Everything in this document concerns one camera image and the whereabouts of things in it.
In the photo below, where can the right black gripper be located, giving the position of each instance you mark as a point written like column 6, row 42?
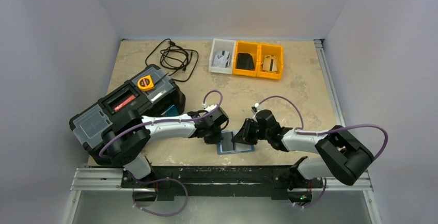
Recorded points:
column 249, row 130

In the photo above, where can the right yellow plastic bin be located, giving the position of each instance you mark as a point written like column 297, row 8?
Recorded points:
column 271, row 49

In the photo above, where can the black tool box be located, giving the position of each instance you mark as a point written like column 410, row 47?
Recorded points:
column 88, row 125

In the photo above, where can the white cards in bin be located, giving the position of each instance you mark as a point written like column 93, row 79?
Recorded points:
column 221, row 59

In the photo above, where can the aluminium frame rail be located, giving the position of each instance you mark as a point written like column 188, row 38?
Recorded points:
column 329, row 82

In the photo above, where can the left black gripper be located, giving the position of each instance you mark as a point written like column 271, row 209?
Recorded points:
column 215, row 139

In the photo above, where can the left yellow plastic bin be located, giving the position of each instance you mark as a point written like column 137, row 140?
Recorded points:
column 246, row 47

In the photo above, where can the black credit card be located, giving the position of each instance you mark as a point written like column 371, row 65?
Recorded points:
column 227, row 145

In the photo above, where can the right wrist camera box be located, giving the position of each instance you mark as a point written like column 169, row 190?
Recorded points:
column 255, row 108

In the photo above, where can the black cards in bin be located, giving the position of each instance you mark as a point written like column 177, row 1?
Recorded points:
column 245, row 62

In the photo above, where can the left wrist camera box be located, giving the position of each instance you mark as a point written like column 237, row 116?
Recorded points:
column 210, row 108

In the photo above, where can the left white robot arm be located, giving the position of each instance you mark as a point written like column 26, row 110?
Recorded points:
column 123, row 147

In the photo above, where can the gold cards in bin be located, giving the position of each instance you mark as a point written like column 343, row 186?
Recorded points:
column 269, row 63

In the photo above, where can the yellow plastic bin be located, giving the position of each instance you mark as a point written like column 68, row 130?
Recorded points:
column 271, row 49
column 246, row 47

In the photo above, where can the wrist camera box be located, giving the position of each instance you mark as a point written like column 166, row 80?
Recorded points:
column 210, row 108
column 255, row 108

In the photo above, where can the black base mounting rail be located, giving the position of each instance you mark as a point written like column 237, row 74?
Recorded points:
column 221, row 181

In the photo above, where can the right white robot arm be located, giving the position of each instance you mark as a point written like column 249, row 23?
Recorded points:
column 339, row 154

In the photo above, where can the white plastic bin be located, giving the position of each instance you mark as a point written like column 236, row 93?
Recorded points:
column 222, row 44

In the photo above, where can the blue card holder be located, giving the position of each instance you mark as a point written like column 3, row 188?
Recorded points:
column 238, row 147

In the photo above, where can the yellow tape measure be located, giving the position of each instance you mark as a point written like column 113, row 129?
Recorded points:
column 145, row 83

